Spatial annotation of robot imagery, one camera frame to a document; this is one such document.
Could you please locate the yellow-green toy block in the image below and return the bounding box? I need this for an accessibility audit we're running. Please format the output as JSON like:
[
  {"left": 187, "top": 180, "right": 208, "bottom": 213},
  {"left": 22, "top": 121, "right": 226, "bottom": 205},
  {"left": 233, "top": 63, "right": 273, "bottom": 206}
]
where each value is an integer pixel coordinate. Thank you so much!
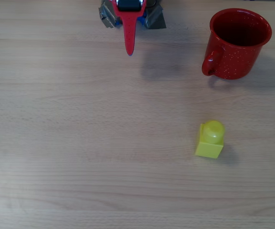
[{"left": 195, "top": 120, "right": 226, "bottom": 159}]

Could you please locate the red speckled enamel mug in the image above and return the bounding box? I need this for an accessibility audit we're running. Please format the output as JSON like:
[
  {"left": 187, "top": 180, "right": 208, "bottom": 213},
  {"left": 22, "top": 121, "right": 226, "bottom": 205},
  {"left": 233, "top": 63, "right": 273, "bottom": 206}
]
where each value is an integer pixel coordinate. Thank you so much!
[{"left": 201, "top": 8, "right": 273, "bottom": 80}]

